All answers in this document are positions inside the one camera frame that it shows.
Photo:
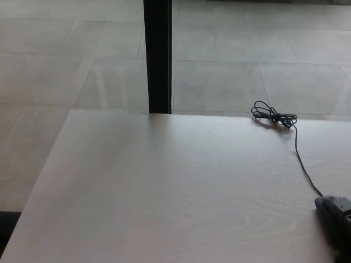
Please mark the black computer mouse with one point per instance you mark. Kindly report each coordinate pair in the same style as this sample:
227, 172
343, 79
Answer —
326, 216

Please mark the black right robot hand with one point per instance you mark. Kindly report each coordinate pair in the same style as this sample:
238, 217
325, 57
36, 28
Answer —
344, 205

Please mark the black vertical frame post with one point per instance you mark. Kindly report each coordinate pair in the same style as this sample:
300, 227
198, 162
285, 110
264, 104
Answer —
159, 54

